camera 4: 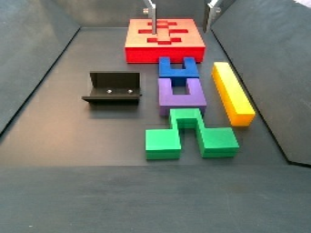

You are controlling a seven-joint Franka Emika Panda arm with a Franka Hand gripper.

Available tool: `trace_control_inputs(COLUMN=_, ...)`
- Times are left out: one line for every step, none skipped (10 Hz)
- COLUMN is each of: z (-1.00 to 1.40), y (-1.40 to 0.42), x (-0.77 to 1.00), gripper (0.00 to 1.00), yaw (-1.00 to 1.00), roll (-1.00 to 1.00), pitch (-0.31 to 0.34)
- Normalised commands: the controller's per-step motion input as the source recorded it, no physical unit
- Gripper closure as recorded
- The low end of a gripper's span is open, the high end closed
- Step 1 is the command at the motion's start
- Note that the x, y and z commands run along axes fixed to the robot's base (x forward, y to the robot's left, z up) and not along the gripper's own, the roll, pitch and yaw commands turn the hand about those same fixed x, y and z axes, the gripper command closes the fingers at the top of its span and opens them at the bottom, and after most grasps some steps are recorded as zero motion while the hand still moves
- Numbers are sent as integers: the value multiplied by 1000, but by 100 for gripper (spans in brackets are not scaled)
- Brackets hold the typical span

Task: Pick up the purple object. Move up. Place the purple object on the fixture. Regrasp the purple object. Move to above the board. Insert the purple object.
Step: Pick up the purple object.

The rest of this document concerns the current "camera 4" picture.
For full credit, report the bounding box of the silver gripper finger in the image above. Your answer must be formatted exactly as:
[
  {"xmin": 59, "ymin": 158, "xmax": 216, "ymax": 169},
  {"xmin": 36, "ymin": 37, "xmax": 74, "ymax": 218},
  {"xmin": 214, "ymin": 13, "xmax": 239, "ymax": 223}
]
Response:
[
  {"xmin": 206, "ymin": 0, "xmax": 222, "ymax": 30},
  {"xmin": 143, "ymin": 0, "xmax": 156, "ymax": 35}
]

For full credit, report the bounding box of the purple U-shaped block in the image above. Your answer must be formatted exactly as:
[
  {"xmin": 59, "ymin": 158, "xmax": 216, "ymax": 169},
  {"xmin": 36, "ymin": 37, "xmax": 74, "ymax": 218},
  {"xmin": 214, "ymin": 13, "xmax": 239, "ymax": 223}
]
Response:
[{"xmin": 158, "ymin": 78, "xmax": 207, "ymax": 116}]

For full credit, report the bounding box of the red puzzle board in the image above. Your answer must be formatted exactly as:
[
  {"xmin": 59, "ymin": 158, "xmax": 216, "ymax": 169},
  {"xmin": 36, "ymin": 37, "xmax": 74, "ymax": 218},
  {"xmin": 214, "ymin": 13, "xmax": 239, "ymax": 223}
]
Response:
[{"xmin": 124, "ymin": 18, "xmax": 206, "ymax": 64}]

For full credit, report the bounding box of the blue U-shaped block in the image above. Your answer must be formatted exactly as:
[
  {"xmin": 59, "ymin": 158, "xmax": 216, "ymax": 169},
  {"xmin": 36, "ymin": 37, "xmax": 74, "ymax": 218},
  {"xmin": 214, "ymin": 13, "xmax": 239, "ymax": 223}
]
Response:
[{"xmin": 158, "ymin": 56, "xmax": 199, "ymax": 86}]

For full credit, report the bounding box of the yellow long block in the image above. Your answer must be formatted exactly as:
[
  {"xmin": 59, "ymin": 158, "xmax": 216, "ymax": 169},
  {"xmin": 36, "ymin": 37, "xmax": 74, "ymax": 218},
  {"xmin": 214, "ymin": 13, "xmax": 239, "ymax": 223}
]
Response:
[{"xmin": 211, "ymin": 62, "xmax": 255, "ymax": 127}]

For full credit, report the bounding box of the green zigzag block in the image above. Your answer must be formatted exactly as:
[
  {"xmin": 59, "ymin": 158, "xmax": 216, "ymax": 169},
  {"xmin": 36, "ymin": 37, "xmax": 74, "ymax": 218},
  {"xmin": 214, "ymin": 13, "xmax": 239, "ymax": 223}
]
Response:
[{"xmin": 144, "ymin": 107, "xmax": 240, "ymax": 161}]

